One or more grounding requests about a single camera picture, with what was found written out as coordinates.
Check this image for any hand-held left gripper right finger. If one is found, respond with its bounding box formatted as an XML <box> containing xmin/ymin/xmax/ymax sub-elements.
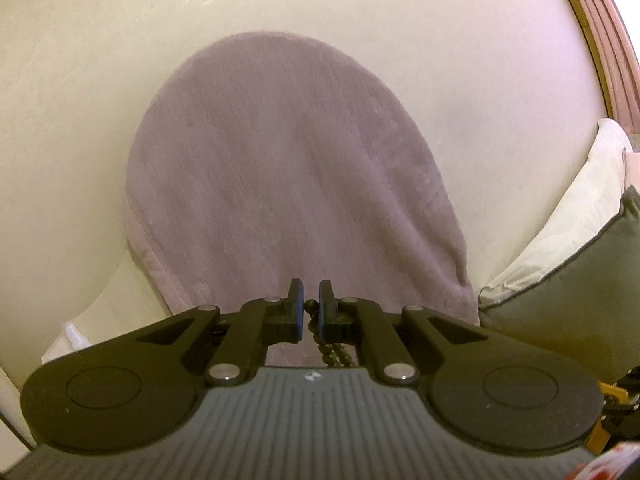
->
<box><xmin>318</xmin><ymin>280</ymin><xmax>481</xmax><ymax>386</ymax></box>

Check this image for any wooden frame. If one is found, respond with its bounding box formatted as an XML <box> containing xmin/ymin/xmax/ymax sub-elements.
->
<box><xmin>547</xmin><ymin>0</ymin><xmax>640</xmax><ymax>133</ymax></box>

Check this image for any small white plastic piece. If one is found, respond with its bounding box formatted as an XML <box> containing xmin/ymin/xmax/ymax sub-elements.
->
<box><xmin>62</xmin><ymin>325</ymin><xmax>92</xmax><ymax>352</ymax></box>

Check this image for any dark bead necklace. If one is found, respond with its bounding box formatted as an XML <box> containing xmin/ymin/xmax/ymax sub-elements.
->
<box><xmin>304</xmin><ymin>299</ymin><xmax>357</xmax><ymax>368</ymax></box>

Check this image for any cream pillow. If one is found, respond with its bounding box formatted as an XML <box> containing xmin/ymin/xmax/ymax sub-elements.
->
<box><xmin>480</xmin><ymin>119</ymin><xmax>636</xmax><ymax>301</ymax></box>

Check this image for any grey-green cushion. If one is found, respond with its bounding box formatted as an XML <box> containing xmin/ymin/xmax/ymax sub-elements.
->
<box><xmin>477</xmin><ymin>187</ymin><xmax>640</xmax><ymax>386</ymax></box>

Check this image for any cream shelf unit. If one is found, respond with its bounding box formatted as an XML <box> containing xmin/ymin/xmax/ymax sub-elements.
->
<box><xmin>0</xmin><ymin>250</ymin><xmax>171</xmax><ymax>451</ymax></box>

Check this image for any red white printed cloth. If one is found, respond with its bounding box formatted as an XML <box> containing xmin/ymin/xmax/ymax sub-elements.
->
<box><xmin>565</xmin><ymin>442</ymin><xmax>640</xmax><ymax>480</ymax></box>

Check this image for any mauve plush towel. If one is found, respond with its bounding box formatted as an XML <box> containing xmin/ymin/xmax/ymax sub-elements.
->
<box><xmin>122</xmin><ymin>31</ymin><xmax>481</xmax><ymax>366</ymax></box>

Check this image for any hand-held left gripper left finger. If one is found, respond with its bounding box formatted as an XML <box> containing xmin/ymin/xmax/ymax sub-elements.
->
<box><xmin>140</xmin><ymin>278</ymin><xmax>306</xmax><ymax>386</ymax></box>

